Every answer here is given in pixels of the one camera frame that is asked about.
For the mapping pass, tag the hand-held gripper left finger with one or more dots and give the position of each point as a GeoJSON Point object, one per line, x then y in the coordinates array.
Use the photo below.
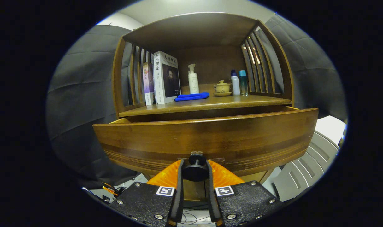
{"type": "Point", "coordinates": [179, 195]}

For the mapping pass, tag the blue folded cloth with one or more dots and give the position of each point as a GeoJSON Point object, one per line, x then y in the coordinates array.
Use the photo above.
{"type": "Point", "coordinates": [191, 96]}

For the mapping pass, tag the brown wooden countertop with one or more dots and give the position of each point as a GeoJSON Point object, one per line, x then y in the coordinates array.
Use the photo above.
{"type": "Point", "coordinates": [226, 102]}

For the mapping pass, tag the brown wooden cabinet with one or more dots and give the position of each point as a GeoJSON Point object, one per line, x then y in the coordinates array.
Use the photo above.
{"type": "Point", "coordinates": [191, 28]}

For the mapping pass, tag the purple book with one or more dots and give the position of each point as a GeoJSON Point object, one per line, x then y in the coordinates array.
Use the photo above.
{"type": "Point", "coordinates": [148, 82]}

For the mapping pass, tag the teal bottle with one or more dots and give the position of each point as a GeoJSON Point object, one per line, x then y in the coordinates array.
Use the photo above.
{"type": "Point", "coordinates": [243, 83]}

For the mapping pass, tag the yellow lidded teacup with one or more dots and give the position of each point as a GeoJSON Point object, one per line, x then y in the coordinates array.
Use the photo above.
{"type": "Point", "coordinates": [222, 87]}

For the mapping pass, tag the orange black tool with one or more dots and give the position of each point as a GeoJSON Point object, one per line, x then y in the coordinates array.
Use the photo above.
{"type": "Point", "coordinates": [111, 189]}

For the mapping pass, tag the brown wooden drawer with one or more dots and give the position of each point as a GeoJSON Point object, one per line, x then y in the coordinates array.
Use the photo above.
{"type": "Point", "coordinates": [210, 135]}

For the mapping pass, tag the white portrait book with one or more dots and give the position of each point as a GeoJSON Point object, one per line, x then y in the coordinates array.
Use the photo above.
{"type": "Point", "coordinates": [166, 78]}

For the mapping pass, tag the white bottle blue cap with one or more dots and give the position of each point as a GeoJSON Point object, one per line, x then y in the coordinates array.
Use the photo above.
{"type": "Point", "coordinates": [235, 85]}

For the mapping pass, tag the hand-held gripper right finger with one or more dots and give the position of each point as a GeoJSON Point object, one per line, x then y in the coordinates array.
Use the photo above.
{"type": "Point", "coordinates": [210, 195]}

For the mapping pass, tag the grey white storage box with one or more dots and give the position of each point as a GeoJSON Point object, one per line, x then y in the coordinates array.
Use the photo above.
{"type": "Point", "coordinates": [305, 170]}

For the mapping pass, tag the white pump bottle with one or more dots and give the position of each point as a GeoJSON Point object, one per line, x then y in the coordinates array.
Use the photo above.
{"type": "Point", "coordinates": [193, 83]}

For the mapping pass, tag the black drawer knob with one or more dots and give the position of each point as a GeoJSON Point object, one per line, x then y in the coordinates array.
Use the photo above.
{"type": "Point", "coordinates": [195, 170]}

